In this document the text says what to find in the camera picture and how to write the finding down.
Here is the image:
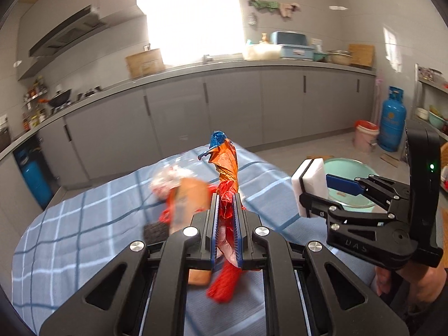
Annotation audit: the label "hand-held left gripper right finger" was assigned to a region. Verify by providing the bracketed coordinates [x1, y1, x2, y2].
[232, 195, 410, 336]

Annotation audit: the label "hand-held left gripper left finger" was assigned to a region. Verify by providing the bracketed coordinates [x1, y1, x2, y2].
[38, 193, 220, 336]

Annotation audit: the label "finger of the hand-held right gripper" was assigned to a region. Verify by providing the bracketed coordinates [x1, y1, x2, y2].
[326, 174, 411, 218]
[298, 190, 411, 270]

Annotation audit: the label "white sponge block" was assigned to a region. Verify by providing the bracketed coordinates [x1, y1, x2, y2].
[291, 158, 328, 218]

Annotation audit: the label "orange sausage-like packet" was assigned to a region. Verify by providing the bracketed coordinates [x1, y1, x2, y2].
[169, 178, 215, 286]

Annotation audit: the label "clear plastic bag red print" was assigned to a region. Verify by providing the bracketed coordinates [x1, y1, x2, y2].
[150, 163, 197, 200]

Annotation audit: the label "orange and blue snack wrapper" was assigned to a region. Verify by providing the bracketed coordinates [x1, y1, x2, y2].
[198, 130, 242, 270]

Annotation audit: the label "person's right hand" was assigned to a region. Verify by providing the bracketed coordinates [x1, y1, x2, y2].
[374, 267, 448, 304]

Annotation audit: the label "green plastic basin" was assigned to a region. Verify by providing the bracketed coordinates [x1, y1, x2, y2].
[323, 157, 379, 213]

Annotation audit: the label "pink bucket with red liner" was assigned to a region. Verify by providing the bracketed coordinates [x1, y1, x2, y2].
[353, 120, 381, 153]

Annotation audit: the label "black scouring pad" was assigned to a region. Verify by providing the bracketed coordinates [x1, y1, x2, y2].
[143, 221, 169, 244]

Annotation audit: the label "green bowl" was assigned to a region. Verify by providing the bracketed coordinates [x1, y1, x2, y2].
[428, 111, 447, 130]

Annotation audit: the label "blue gas cylinder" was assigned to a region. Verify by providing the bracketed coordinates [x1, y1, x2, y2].
[379, 86, 407, 153]
[13, 143, 54, 209]

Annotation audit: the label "metal shelf rack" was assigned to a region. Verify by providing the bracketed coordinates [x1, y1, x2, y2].
[414, 63, 448, 194]

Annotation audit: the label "steel pot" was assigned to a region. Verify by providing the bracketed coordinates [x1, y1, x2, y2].
[328, 49, 353, 66]

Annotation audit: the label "blue checked tablecloth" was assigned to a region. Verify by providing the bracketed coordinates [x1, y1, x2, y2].
[11, 142, 377, 336]

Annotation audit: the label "grey kitchen base cabinets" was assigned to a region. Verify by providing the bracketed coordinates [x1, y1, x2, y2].
[0, 59, 377, 225]

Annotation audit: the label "wooden cutting board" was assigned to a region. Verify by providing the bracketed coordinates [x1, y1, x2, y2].
[348, 43, 375, 68]

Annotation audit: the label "blue storage boxes on counter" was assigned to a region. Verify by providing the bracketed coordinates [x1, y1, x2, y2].
[271, 31, 318, 61]

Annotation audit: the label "white plastic container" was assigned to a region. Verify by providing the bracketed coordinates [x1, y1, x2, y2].
[243, 43, 281, 61]

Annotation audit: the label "cardboard box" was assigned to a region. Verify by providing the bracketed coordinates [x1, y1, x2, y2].
[125, 48, 166, 79]

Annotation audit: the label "pink hanging cloth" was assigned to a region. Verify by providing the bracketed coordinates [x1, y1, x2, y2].
[278, 2, 302, 18]

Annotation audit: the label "green hanging cloth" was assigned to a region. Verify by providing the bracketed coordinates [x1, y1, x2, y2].
[249, 0, 281, 13]

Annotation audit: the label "black wok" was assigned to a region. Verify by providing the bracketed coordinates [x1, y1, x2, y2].
[47, 89, 73, 109]

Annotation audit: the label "bright window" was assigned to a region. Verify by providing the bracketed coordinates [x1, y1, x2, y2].
[136, 0, 244, 68]

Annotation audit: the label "row of seasoning bottles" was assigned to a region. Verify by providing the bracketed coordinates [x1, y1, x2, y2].
[20, 75, 48, 131]

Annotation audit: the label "steel range hood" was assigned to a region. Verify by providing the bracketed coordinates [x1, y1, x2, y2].
[28, 5, 108, 59]

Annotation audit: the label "pink broom handle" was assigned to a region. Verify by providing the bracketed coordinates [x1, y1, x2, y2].
[372, 73, 382, 122]

